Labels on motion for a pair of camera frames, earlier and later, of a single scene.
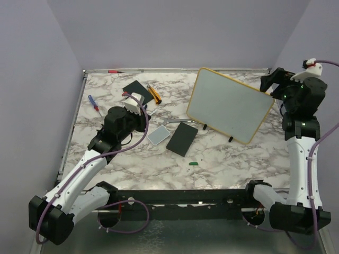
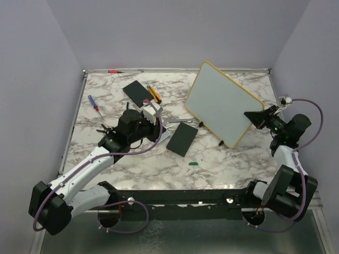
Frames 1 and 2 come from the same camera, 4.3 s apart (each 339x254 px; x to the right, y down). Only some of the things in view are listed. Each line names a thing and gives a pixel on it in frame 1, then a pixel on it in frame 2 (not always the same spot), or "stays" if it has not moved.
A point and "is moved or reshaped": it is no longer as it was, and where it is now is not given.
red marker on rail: x=114 y=71 stays
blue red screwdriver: x=94 y=104 stays
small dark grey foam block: x=136 y=87 stays
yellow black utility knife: x=154 y=95 stays
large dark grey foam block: x=182 y=139 stays
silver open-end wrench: x=166 y=121 stays
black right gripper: x=281 y=76 → x=260 y=119
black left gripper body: x=135 y=122 → x=150 y=130
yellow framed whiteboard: x=232 y=107 is moved or reshaped
